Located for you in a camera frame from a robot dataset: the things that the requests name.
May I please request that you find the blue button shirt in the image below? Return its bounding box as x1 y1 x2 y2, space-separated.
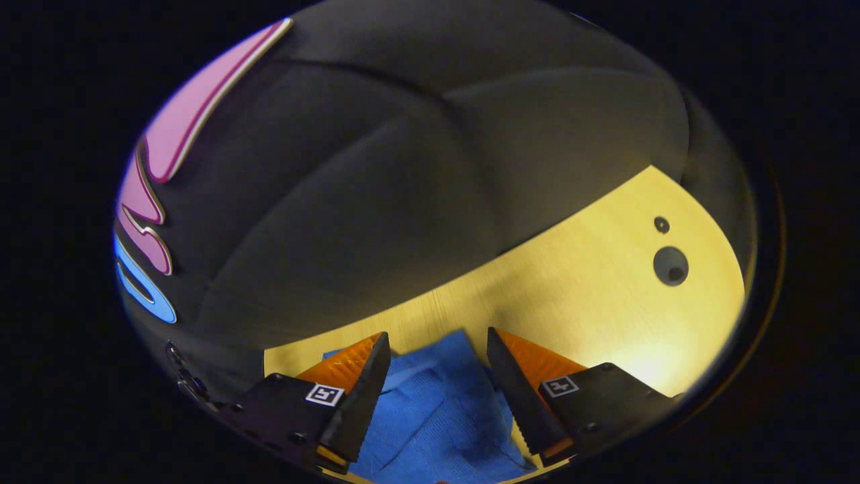
322 328 538 483

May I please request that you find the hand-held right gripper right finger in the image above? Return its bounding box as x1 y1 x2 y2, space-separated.
486 327 679 468

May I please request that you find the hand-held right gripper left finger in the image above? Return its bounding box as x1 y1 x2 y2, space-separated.
225 331 392 475

